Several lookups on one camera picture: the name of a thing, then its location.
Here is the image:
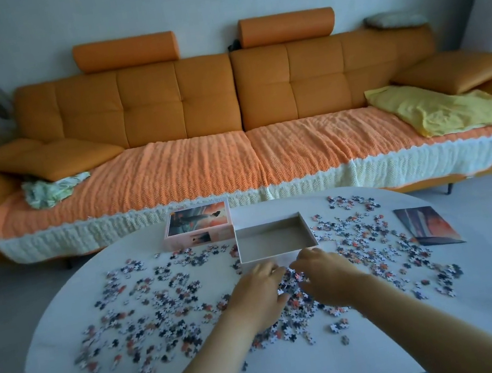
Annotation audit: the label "person's left hand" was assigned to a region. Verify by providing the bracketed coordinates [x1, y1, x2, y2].
[217, 258, 297, 340]

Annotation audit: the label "person's right hand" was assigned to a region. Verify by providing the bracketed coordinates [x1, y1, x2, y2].
[287, 239, 375, 316]

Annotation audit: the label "person's right forearm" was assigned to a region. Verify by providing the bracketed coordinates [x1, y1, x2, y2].
[342, 252, 492, 373]

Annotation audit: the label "empty cardboard box tray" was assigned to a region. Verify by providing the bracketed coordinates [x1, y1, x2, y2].
[233, 211, 321, 268]

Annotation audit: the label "puzzle box lid with picture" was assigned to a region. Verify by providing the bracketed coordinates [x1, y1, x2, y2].
[157, 199, 235, 254]

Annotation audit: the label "orange and white knitted blanket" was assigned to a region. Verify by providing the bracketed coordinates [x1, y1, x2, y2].
[0, 84, 492, 270]

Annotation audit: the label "scattered jigsaw puzzle pieces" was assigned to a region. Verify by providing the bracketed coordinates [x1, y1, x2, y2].
[53, 177, 474, 373]

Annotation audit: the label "puzzle reference picture sheet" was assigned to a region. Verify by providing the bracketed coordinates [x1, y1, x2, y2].
[393, 199, 467, 254]

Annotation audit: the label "orange leather sofa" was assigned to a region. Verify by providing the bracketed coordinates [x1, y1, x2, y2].
[0, 0, 492, 281]

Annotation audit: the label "yellow cloth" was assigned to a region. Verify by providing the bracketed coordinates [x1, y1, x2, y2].
[363, 69, 492, 148]

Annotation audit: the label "orange sofa headrest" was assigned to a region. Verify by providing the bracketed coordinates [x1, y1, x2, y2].
[72, 29, 181, 78]
[237, 4, 339, 51]

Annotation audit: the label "orange leather cushion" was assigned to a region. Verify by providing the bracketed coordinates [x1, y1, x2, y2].
[0, 122, 128, 192]
[387, 44, 492, 105]

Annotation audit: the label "green patterned cloth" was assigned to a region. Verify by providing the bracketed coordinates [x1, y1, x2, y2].
[21, 171, 95, 212]

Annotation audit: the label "grey small pillow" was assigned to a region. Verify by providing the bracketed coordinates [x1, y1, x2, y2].
[363, 6, 429, 35]

